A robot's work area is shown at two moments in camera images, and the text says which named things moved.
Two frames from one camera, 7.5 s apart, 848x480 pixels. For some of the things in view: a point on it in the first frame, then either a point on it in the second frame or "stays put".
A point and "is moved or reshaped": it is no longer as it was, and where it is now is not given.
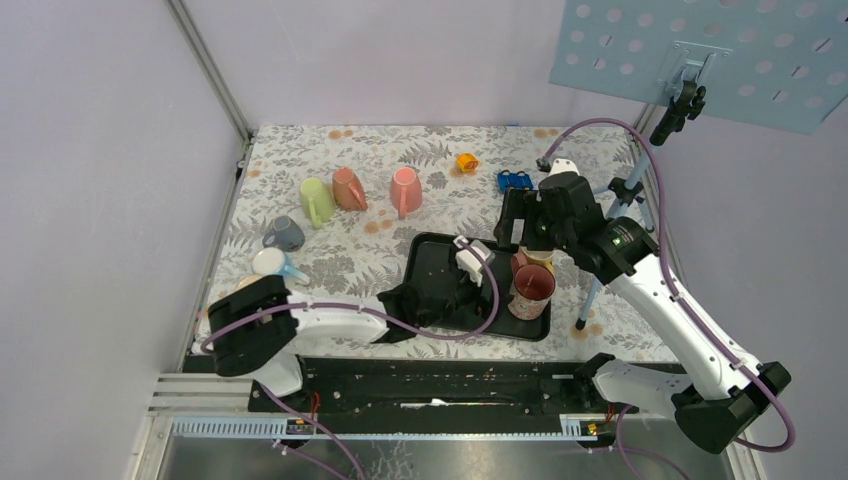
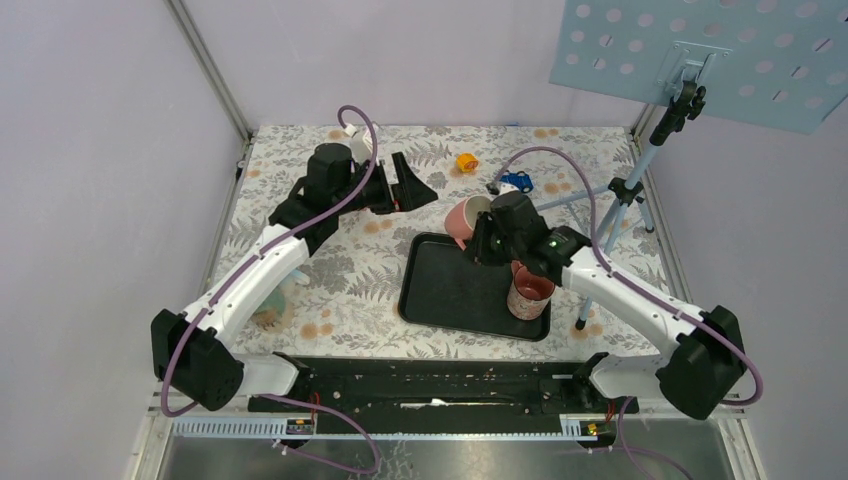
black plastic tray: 461,305 stays put
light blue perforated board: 781,63 stays put
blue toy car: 520,180 stays put
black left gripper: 475,306 -> 408,193
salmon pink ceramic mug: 405,191 is moved or reshaped
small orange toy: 467,162 stays put
